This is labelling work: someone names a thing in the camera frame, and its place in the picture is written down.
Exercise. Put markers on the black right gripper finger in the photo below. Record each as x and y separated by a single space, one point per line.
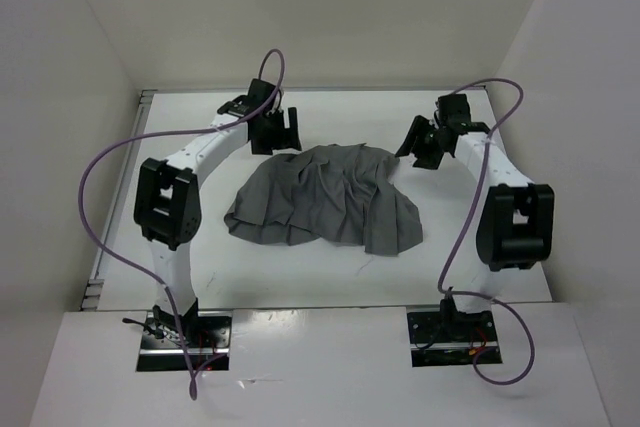
428 162
417 130

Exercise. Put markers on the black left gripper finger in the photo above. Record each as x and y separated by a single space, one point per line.
269 145
292 138

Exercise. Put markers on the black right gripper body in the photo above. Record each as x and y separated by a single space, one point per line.
430 140

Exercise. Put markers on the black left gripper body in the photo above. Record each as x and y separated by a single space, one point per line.
274 121

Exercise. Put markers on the grey pleated skirt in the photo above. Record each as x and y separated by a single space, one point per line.
342 194

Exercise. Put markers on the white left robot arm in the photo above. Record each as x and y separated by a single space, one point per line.
168 206

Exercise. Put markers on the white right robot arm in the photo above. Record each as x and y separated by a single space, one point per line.
515 226

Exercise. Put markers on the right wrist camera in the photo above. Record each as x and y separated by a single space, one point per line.
453 111

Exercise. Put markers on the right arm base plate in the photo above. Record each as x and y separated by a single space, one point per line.
436 344

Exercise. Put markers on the aluminium table frame rail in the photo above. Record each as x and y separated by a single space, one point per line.
95 282

